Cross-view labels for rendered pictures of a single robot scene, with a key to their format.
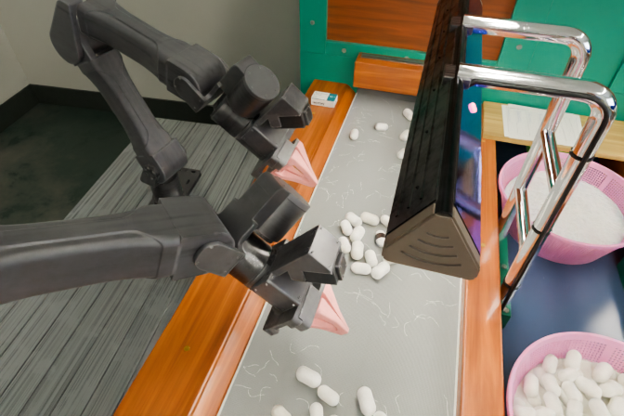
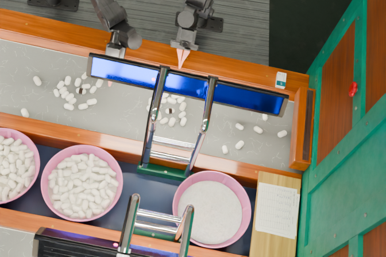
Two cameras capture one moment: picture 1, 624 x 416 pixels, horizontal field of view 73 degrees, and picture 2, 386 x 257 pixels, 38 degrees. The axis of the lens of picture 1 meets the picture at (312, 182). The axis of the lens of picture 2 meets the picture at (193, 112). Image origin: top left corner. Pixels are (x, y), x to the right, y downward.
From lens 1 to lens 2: 1.58 m
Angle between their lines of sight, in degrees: 43
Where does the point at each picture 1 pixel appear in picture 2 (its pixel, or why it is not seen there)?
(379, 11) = (328, 85)
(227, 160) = (236, 43)
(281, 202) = (126, 37)
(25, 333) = not seen: outside the picture
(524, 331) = (135, 180)
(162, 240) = (97, 4)
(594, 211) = (208, 226)
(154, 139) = not seen: outside the picture
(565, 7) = (328, 186)
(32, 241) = not seen: outside the picture
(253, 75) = (185, 14)
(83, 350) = not seen: hidden behind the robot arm
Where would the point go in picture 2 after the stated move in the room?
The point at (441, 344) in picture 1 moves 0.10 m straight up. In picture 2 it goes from (117, 132) to (118, 119)
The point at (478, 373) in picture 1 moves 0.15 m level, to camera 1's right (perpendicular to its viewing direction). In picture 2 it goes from (102, 138) to (104, 179)
